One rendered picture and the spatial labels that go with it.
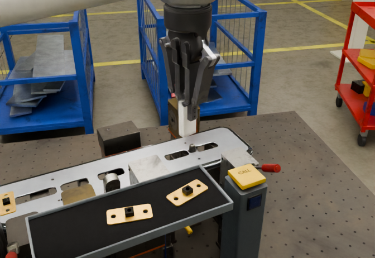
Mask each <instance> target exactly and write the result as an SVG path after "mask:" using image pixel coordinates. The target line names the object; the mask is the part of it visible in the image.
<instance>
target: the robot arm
mask: <svg viewBox="0 0 375 258"><path fill-rule="evenodd" d="M120 1H125V0H0V27H5V26H10V25H15V24H18V23H23V22H28V21H33V20H38V19H41V18H46V17H51V16H56V15H61V14H64V13H69V12H74V11H79V10H82V9H87V8H92V7H97V6H102V5H105V4H110V3H115V2H120ZM161 1H162V2H164V3H165V4H164V25H165V27H166V28H167V29H168V35H167V36H166V37H162V38H159V43H160V46H161V49H162V52H163V56H164V62H165V69H166V75H167V82H168V85H169V91H170V93H174V94H175V97H176V99H177V108H178V109H177V111H178V114H179V135H180V136H182V137H183V138H184V137H187V136H189V135H192V134H194V133H195V132H196V119H197V117H198V105H199V104H202V103H204V102H206V101H207V99H208V95H209V90H210V86H211V81H212V78H213V74H214V69H215V66H216V64H217V63H218V61H219V60H220V55H219V54H218V53H216V54H213V53H212V51H211V50H210V49H209V40H208V36H207V32H208V30H209V28H210V27H211V20H212V5H211V3H212V2H214V1H215V0H161ZM174 84H175V85H174Z"/></svg>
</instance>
